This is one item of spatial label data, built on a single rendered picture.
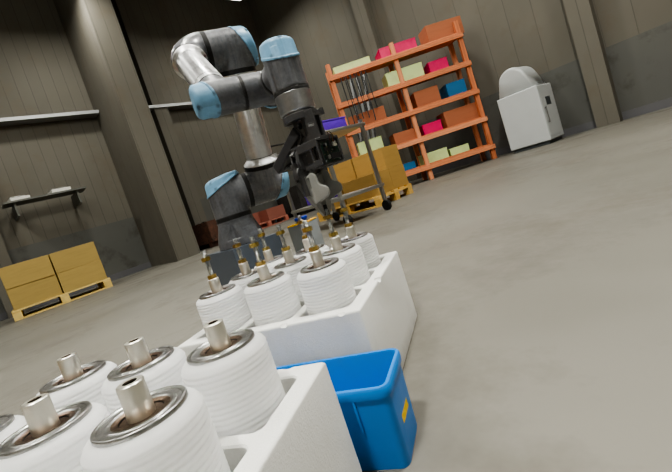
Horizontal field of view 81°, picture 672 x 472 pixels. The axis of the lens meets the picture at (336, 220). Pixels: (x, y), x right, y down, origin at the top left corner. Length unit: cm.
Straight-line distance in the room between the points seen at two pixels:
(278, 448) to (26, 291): 672
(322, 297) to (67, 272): 647
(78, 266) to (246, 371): 667
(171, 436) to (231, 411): 11
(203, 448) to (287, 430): 9
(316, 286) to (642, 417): 47
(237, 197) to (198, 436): 97
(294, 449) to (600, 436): 37
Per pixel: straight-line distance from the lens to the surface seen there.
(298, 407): 45
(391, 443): 60
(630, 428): 64
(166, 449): 36
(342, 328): 68
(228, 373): 44
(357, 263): 82
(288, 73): 83
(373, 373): 66
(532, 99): 690
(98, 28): 868
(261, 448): 41
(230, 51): 126
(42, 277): 705
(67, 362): 64
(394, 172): 509
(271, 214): 936
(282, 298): 76
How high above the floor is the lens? 38
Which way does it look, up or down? 4 degrees down
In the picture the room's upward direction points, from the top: 18 degrees counter-clockwise
